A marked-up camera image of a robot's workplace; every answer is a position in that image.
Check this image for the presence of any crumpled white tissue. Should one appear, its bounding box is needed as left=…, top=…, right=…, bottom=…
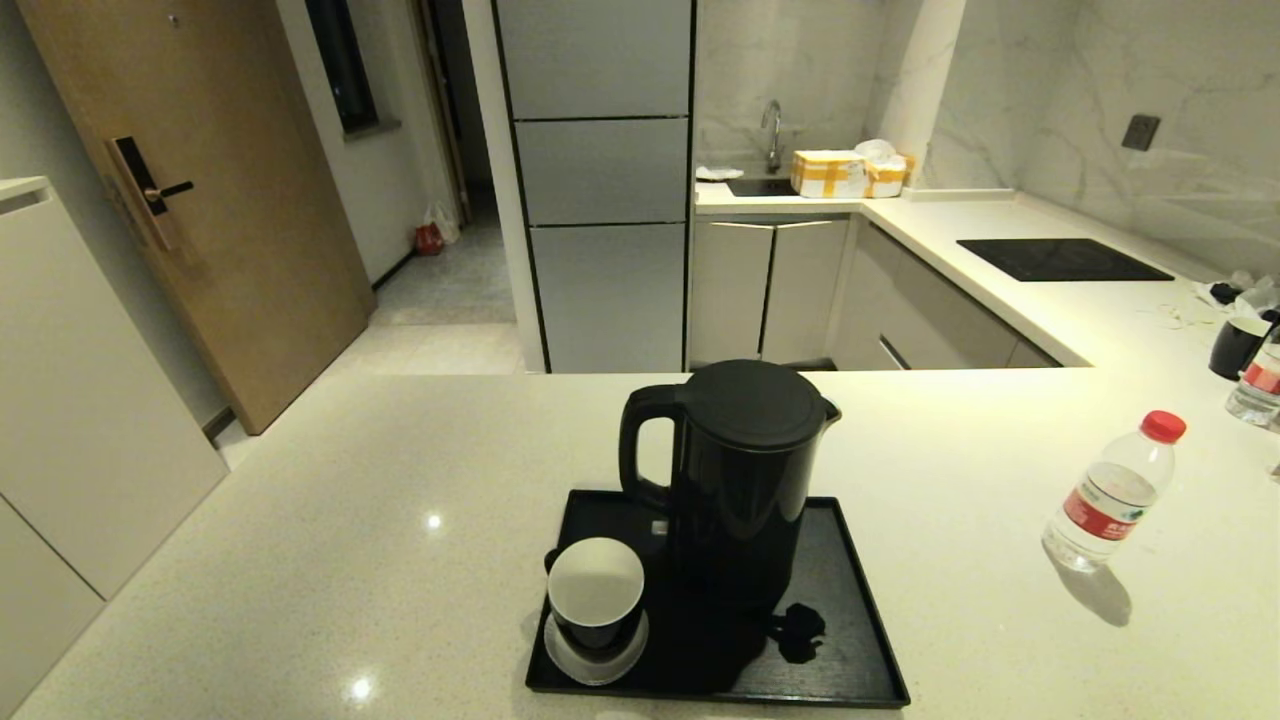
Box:
left=1192, top=271, right=1280, bottom=320

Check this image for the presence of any black electric kettle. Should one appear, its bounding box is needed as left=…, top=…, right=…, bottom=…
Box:
left=618, top=359, right=843, bottom=619

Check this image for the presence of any black rectangular tray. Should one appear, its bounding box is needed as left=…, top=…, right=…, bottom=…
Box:
left=525, top=488, right=911, bottom=709

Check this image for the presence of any tall grey refrigerator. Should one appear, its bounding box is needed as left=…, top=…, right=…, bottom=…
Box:
left=490, top=0, right=698, bottom=375

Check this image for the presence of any grey cabinet door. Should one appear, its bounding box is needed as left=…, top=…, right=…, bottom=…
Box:
left=689, top=221, right=776, bottom=371
left=760, top=221, right=851, bottom=371

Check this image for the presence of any white saucer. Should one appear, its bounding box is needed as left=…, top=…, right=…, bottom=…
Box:
left=543, top=612, right=650, bottom=687

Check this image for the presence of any dark window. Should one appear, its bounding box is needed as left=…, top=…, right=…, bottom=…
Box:
left=305, top=0, right=383, bottom=136

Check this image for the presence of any black induction cooktop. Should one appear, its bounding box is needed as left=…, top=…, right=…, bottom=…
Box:
left=957, top=239, right=1177, bottom=284

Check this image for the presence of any black door lock handle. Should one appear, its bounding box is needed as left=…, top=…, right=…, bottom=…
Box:
left=107, top=137, right=197, bottom=253

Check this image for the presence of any wooden door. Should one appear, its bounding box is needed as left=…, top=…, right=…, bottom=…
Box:
left=18, top=0, right=378, bottom=437

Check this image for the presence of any black cup white inside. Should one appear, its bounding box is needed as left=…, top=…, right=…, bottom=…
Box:
left=1210, top=317, right=1273, bottom=382
left=545, top=537, right=646, bottom=656

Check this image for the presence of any white cabinet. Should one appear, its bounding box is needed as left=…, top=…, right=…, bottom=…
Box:
left=0, top=178, right=231, bottom=691

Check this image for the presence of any clear plastic water bottle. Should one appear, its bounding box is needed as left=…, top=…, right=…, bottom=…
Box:
left=1042, top=410, right=1188, bottom=574
left=1226, top=328, right=1280, bottom=430

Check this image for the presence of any small cardboard box yellow tape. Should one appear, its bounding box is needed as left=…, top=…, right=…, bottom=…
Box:
left=863, top=154, right=915, bottom=199

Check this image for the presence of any grey drawer cabinet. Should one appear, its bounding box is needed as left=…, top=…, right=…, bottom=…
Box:
left=830, top=221, right=1063, bottom=372

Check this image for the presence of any thin white cable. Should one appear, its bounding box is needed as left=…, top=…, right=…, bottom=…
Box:
left=1137, top=299, right=1218, bottom=332

